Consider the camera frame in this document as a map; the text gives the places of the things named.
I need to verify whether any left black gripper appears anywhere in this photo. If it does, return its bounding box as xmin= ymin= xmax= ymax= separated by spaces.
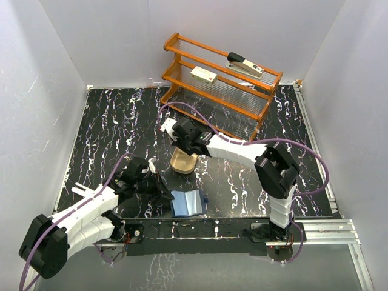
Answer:
xmin=134 ymin=170 xmax=174 ymax=202

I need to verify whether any blue card holder wallet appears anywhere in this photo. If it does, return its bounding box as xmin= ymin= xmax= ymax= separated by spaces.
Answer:
xmin=171 ymin=189 xmax=208 ymax=218

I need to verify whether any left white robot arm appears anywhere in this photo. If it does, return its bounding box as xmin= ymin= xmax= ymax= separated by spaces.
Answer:
xmin=19 ymin=157 xmax=174 ymax=279

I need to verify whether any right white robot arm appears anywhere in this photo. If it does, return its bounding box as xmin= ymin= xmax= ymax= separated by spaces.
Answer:
xmin=161 ymin=118 xmax=299 ymax=241

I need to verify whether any orange wooden three-tier rack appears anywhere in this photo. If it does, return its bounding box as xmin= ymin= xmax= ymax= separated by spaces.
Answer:
xmin=161 ymin=33 xmax=283 ymax=141

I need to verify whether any white staples box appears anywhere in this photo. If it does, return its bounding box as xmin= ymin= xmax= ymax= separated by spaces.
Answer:
xmin=190 ymin=66 xmax=218 ymax=86

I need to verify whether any black and beige stapler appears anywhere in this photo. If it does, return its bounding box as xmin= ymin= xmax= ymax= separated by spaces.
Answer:
xmin=226 ymin=52 xmax=264 ymax=79

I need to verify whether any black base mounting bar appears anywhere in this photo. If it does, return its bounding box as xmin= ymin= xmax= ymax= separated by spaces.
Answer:
xmin=125 ymin=218 xmax=307 ymax=258

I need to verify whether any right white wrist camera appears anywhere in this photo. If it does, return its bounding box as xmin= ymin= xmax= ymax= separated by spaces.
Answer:
xmin=160 ymin=118 xmax=178 ymax=141

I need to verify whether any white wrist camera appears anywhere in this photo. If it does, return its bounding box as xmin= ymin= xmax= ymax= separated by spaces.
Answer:
xmin=160 ymin=118 xmax=178 ymax=141
xmin=148 ymin=158 xmax=156 ymax=173

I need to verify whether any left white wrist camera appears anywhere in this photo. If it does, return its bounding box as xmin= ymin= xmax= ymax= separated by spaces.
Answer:
xmin=148 ymin=158 xmax=156 ymax=173

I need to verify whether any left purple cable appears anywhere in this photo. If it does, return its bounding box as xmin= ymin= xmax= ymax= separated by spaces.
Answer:
xmin=18 ymin=152 xmax=137 ymax=291

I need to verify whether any aluminium frame rail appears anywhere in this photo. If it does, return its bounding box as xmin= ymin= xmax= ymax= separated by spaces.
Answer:
xmin=293 ymin=80 xmax=374 ymax=290

